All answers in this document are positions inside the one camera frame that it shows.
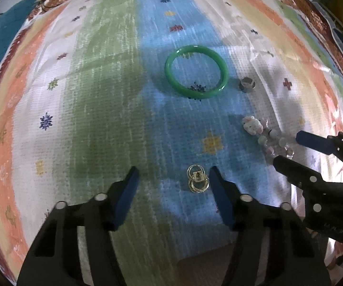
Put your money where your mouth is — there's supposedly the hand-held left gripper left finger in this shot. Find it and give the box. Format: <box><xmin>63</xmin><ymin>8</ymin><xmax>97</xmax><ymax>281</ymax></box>
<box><xmin>16</xmin><ymin>166</ymin><xmax>140</xmax><ymax>286</ymax></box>

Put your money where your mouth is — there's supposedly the striped pastel woven mat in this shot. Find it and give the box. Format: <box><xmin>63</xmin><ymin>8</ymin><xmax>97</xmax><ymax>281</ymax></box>
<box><xmin>0</xmin><ymin>0</ymin><xmax>343</xmax><ymax>286</ymax></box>

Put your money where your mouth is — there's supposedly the green jade bangle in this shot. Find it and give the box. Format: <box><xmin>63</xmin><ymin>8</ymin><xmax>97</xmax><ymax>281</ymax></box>
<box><xmin>164</xmin><ymin>45</ymin><xmax>229</xmax><ymax>99</ymax></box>

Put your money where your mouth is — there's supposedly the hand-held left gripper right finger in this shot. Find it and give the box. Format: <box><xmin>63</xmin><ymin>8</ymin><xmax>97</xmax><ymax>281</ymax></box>
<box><xmin>209</xmin><ymin>166</ymin><xmax>331</xmax><ymax>286</ymax></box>

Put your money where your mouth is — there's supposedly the clear plastic storage bag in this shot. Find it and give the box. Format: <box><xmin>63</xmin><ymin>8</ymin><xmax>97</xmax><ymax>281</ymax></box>
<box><xmin>314</xmin><ymin>0</ymin><xmax>343</xmax><ymax>75</ymax></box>

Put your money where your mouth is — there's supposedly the teal pillow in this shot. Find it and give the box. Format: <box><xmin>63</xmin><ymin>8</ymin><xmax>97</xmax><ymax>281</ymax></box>
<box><xmin>0</xmin><ymin>0</ymin><xmax>40</xmax><ymax>82</ymax></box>

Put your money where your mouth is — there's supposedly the pale pink bead bracelet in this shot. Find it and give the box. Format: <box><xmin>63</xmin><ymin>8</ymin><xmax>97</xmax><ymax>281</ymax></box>
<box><xmin>242</xmin><ymin>116</ymin><xmax>296</xmax><ymax>160</ymax></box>

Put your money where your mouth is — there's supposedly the silver ring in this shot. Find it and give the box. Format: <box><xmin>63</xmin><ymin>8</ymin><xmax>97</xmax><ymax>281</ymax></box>
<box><xmin>238</xmin><ymin>77</ymin><xmax>256</xmax><ymax>93</ymax></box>

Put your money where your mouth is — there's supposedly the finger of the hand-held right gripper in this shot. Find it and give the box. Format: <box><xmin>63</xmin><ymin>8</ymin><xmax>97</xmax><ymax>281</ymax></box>
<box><xmin>273</xmin><ymin>156</ymin><xmax>334</xmax><ymax>215</ymax></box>
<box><xmin>296</xmin><ymin>130</ymin><xmax>343</xmax><ymax>181</ymax></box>

